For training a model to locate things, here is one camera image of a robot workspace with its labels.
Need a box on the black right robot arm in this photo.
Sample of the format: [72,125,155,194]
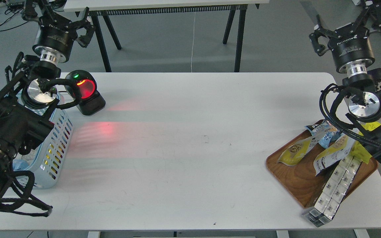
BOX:
[309,0,381,164]

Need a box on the black barcode scanner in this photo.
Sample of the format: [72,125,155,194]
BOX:
[65,70,106,116]

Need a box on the brown wooden tray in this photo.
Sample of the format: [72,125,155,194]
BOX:
[266,119,378,209]

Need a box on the black leg background table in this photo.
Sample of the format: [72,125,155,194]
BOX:
[63,0,269,72]

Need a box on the yellow nut snack pouch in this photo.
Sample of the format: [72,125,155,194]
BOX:
[277,136,322,166]

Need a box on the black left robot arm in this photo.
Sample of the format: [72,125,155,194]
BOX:
[0,0,96,217]

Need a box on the white hanging cable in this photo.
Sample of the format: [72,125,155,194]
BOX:
[190,12,196,73]

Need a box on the yellow cartoon snack pack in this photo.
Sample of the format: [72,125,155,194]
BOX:
[349,121,381,164]

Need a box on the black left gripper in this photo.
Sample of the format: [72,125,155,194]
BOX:
[21,0,96,63]

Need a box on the blue snack bag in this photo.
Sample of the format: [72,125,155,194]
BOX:
[305,119,341,149]

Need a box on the white box multipack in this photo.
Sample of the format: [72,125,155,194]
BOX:
[302,155,362,227]

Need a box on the blue snack in basket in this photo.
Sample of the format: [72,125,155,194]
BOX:
[12,159,30,171]

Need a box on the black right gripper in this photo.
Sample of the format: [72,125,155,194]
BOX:
[309,0,381,74]

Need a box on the light blue plastic basket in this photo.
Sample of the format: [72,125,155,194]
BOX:
[14,108,74,189]

